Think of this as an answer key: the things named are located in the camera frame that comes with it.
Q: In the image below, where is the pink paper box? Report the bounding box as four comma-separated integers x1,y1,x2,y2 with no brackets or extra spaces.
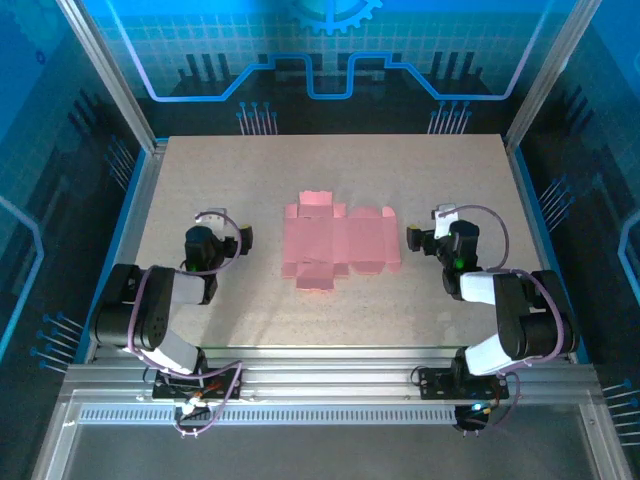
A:
280,189,403,293

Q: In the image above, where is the blue table edge strip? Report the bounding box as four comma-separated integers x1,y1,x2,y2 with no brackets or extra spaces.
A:
73,147,151,364
509,144,591,365

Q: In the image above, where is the black round connector with LEDs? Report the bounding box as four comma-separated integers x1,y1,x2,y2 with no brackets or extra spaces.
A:
451,403,496,437

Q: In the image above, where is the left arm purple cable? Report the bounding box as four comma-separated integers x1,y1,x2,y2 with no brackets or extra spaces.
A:
127,210,245,439

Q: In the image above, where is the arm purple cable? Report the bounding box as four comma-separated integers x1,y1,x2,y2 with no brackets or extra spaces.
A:
127,210,245,439
437,204,569,436

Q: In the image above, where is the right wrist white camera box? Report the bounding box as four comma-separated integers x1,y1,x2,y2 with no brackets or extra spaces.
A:
432,203,460,240

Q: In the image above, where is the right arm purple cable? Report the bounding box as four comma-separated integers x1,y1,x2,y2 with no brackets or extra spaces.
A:
437,204,569,436

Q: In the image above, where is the short aluminium side rail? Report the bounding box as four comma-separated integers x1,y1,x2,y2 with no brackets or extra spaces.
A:
83,139,169,364

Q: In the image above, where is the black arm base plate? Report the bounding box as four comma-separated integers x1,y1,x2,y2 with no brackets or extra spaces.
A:
151,366,245,401
416,366,511,401

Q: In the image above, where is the long aluminium frame rail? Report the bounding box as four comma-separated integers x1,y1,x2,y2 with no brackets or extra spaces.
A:
62,344,604,407

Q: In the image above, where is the grey slotted cable duct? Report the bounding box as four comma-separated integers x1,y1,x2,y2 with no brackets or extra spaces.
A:
78,407,460,427

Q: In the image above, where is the aluminium corner post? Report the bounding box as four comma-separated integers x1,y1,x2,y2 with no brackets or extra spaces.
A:
55,0,169,154
503,0,604,151

